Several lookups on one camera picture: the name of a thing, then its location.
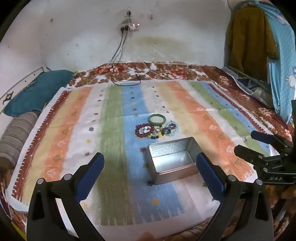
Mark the grey striped pillow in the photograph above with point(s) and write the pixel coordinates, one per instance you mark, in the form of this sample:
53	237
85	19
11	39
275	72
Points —
16	136

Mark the clear plastic bag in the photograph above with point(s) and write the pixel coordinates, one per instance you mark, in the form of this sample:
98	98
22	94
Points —
252	87

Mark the mustard hanging garment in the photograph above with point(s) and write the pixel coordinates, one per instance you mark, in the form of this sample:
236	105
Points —
249	41

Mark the teal pillow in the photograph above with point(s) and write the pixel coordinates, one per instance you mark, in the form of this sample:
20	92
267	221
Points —
34	92

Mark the green jade bangle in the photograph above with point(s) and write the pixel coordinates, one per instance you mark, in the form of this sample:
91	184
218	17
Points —
150	120

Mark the wall socket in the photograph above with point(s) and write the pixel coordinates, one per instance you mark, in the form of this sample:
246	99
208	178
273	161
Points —
129	12

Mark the white power strip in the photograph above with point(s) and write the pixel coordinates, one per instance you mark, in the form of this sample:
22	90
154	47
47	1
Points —
130	26

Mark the striped pastel cloth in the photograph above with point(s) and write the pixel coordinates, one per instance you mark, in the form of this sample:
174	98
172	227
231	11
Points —
111	139

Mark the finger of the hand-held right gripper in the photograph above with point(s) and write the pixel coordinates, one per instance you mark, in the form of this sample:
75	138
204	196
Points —
246	153
263	138

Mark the blue dotted hanging cloth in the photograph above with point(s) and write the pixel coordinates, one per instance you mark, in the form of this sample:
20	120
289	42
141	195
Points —
282	58

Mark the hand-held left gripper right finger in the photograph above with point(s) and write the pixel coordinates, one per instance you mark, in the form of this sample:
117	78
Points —
208	172

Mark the silver metal tin box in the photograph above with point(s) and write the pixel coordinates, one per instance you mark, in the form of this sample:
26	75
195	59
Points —
171	160

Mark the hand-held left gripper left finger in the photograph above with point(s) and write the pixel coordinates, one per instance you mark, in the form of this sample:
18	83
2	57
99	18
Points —
92	171

